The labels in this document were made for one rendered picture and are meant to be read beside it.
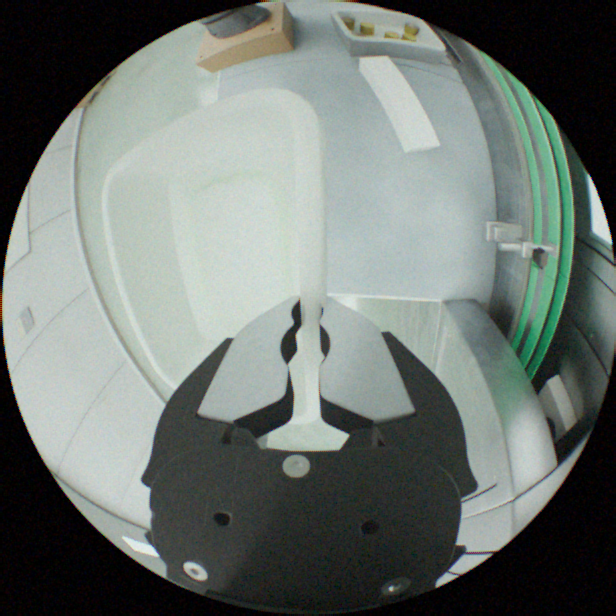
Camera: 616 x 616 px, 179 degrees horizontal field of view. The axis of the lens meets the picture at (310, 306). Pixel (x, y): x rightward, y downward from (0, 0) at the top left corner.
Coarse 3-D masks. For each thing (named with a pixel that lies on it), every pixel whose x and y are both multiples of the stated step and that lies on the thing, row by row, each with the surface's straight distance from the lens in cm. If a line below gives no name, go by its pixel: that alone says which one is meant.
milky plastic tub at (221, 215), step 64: (192, 128) 12; (256, 128) 13; (320, 128) 9; (128, 192) 21; (192, 192) 21; (256, 192) 17; (320, 192) 9; (128, 256) 20; (192, 256) 22; (256, 256) 18; (320, 256) 9; (192, 320) 26
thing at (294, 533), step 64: (192, 448) 6; (256, 448) 6; (384, 448) 5; (192, 512) 6; (256, 512) 5; (320, 512) 5; (384, 512) 5; (448, 512) 6; (192, 576) 6; (256, 576) 5; (320, 576) 5; (384, 576) 5
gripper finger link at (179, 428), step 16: (224, 352) 9; (208, 368) 8; (192, 384) 8; (208, 384) 8; (176, 400) 8; (192, 400) 8; (160, 416) 8; (176, 416) 7; (192, 416) 7; (160, 432) 7; (176, 432) 7; (192, 432) 7; (208, 432) 7; (224, 432) 6; (160, 448) 7; (176, 448) 7; (160, 464) 7; (144, 480) 7
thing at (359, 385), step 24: (336, 312) 10; (336, 336) 8; (360, 336) 9; (336, 360) 8; (360, 360) 8; (384, 360) 8; (336, 384) 7; (360, 384) 7; (384, 384) 7; (336, 408) 6; (360, 408) 6; (384, 408) 6; (408, 408) 7
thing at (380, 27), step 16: (336, 16) 62; (352, 16) 67; (368, 16) 68; (384, 16) 69; (400, 16) 70; (352, 32) 66; (384, 32) 68; (400, 32) 70; (432, 32) 66; (432, 48) 59
